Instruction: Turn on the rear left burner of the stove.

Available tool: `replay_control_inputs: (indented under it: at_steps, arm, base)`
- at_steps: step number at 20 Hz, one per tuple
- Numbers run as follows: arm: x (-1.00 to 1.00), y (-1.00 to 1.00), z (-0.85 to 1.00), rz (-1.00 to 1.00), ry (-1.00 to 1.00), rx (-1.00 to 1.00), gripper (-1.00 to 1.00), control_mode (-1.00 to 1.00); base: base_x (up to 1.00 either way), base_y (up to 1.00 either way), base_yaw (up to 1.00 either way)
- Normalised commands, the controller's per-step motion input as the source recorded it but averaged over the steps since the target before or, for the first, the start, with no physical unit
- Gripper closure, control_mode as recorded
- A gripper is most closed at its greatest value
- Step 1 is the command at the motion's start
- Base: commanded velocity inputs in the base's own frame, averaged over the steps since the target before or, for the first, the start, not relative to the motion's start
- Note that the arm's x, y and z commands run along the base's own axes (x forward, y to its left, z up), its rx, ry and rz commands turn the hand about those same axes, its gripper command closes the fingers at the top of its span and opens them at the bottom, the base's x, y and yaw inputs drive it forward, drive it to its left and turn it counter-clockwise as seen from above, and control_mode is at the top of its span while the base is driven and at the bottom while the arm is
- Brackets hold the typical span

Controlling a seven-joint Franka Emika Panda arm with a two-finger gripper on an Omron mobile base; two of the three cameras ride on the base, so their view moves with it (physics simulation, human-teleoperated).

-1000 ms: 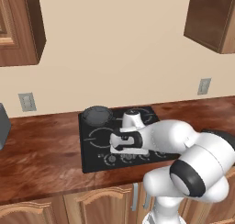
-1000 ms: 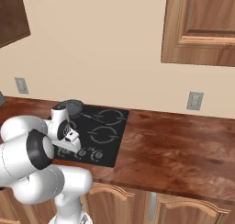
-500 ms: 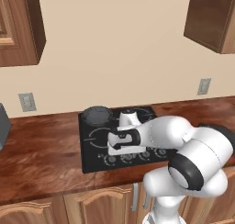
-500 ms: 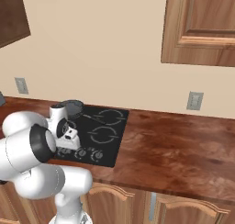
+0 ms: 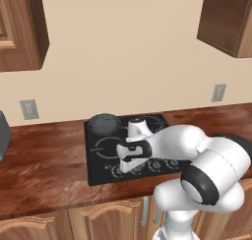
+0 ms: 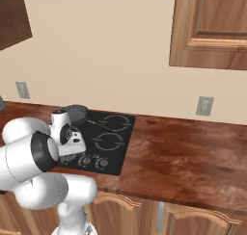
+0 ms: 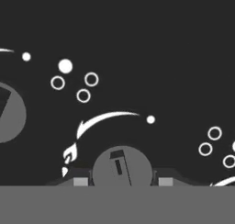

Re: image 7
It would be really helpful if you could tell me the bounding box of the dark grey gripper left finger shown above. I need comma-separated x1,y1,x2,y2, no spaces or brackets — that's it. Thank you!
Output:
45,167,94,187

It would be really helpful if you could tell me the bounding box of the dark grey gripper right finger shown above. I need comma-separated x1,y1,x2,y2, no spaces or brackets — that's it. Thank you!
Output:
150,167,200,187

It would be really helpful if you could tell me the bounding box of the grey round stove knob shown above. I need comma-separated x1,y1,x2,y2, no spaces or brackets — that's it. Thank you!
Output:
0,82,28,144
91,145,153,187

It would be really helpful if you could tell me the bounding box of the black stove control panel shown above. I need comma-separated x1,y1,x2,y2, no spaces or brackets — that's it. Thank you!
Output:
0,0,235,187

